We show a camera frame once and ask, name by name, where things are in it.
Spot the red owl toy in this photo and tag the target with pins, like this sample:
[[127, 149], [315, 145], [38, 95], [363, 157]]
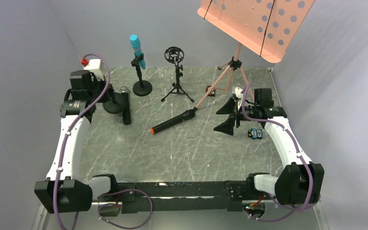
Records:
[[211, 92]]

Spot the blue microphone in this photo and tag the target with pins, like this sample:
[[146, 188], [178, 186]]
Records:
[[136, 45]]

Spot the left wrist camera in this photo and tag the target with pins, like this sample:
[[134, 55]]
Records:
[[96, 66]]

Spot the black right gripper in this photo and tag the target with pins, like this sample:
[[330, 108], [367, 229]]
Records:
[[235, 113]]

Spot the black clip desk mic stand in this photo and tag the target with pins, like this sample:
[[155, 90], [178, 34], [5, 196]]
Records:
[[141, 87]]

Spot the black microphone silver grille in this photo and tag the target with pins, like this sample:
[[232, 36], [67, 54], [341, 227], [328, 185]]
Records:
[[124, 91]]

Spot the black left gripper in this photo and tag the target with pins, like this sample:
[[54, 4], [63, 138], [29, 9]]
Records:
[[108, 96]]

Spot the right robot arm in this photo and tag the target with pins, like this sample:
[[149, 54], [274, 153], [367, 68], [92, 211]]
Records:
[[299, 184]]

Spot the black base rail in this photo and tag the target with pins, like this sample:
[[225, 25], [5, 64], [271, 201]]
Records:
[[183, 196]]

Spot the black small desk mic stand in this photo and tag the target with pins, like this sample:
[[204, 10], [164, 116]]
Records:
[[116, 104]]

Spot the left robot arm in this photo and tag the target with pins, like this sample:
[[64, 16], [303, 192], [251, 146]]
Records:
[[62, 191]]

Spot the pink music stand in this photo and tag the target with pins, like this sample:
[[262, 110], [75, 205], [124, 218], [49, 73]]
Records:
[[266, 27]]

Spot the black tripod shock mount stand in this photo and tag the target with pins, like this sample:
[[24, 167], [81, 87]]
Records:
[[175, 55]]

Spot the black microphone orange end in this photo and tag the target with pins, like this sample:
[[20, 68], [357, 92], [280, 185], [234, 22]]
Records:
[[186, 115]]

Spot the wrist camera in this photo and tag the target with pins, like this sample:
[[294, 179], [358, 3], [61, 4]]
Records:
[[96, 66], [237, 96]]

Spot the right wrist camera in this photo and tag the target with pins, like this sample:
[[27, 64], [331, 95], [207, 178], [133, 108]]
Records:
[[237, 96]]

